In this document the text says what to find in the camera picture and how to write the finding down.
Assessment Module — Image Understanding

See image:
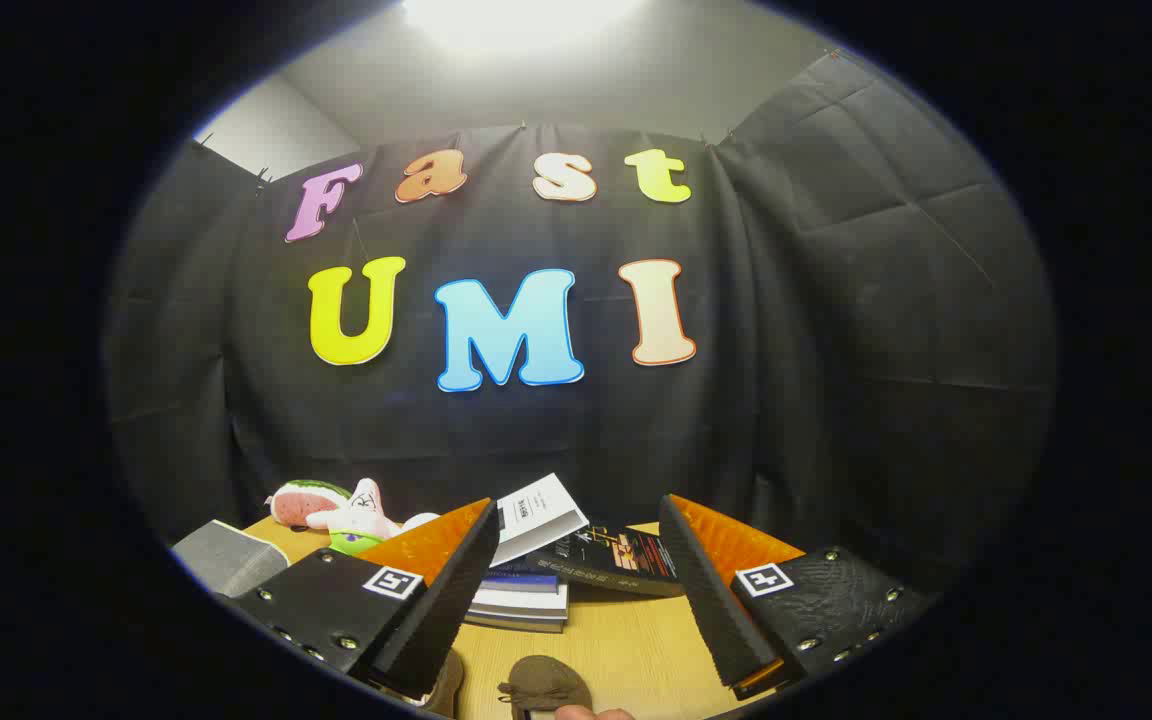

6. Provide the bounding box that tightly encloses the blue book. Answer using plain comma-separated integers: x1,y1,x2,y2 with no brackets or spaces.
484,567,560,593

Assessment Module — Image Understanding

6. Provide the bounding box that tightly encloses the grey fabric storage box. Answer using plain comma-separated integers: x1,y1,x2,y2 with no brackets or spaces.
171,520,289,599

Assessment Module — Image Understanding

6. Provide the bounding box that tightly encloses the brown fuzzy shoe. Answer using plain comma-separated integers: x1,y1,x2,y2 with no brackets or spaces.
424,650,467,717
496,655,594,720

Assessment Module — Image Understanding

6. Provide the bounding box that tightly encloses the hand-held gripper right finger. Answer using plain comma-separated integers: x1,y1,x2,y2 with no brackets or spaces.
658,493,937,701

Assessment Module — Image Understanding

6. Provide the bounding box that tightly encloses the black cover book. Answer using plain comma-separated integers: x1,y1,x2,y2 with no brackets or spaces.
526,522,685,598

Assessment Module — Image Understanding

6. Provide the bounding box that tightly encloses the white cover book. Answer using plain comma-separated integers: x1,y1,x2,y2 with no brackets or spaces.
491,473,589,569

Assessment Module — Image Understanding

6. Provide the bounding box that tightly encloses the black backdrop cloth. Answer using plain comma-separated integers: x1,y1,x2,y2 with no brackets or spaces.
106,50,1057,601

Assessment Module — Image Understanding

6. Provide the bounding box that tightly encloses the pink starfish plush toy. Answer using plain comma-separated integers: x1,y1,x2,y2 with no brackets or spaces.
311,478,404,554

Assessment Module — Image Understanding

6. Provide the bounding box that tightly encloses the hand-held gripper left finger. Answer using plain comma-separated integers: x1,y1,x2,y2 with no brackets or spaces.
226,497,502,701

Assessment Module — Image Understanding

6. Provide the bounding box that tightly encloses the dark grey book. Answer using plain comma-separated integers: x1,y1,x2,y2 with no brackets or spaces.
464,610,568,635

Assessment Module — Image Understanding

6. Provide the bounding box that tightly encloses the watermelon slice plush toy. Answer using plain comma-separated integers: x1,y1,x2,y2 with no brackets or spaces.
266,480,352,531

